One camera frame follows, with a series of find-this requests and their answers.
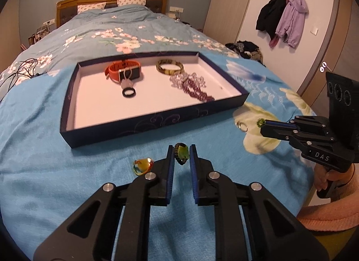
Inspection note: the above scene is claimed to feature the left nightstand clutter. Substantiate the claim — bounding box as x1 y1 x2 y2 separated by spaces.
20 19 56 50

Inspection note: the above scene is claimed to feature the black hanging jacket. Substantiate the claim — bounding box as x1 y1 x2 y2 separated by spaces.
256 0 287 39

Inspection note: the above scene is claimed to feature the pink charm ring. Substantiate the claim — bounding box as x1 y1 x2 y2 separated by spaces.
120 69 135 90

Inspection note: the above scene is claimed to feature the dark blue shallow box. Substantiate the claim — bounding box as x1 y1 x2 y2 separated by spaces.
60 52 249 148

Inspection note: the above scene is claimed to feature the wooden door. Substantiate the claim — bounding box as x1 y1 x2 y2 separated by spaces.
298 0 358 116

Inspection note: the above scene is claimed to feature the left patterned pillow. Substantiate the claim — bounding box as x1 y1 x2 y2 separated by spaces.
77 2 107 14

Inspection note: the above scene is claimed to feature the wooden headboard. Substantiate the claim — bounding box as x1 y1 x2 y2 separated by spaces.
56 0 167 28

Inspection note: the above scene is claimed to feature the light blue floral blanket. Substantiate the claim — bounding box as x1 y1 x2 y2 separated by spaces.
1 54 313 257

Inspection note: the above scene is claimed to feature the orange smart watch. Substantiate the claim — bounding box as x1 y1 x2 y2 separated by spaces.
104 60 141 83

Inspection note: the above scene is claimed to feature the tortoiseshell bangle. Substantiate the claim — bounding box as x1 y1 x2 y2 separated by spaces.
156 59 184 76

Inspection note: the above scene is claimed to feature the black charger cable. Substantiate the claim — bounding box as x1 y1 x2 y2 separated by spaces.
0 57 43 102

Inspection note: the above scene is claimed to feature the patterned pillow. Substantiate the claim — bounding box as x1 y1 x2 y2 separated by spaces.
77 2 107 14
116 0 147 7

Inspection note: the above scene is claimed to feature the clothes pile on floor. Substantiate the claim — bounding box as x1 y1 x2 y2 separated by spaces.
225 41 263 64

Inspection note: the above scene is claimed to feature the clear crystal bracelet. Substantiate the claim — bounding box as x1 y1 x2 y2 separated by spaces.
169 72 207 90

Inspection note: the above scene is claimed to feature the yellow amber beaded ring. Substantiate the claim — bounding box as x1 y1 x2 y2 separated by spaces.
132 157 155 177

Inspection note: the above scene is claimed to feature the right patterned pillow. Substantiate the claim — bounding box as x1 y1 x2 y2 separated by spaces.
116 0 147 7

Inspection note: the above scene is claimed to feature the blue floral duvet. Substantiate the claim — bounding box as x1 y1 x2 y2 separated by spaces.
1 5 238 97

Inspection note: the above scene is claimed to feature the purple beaded bracelet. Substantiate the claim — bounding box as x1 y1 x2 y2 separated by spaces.
182 77 216 103

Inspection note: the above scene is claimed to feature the purple hanging jacket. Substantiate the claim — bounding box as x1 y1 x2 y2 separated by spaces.
269 0 309 48

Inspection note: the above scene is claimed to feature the green stone ring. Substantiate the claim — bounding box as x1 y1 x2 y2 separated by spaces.
173 142 190 166

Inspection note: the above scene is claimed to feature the person right hand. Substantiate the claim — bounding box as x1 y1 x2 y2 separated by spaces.
314 164 355 191

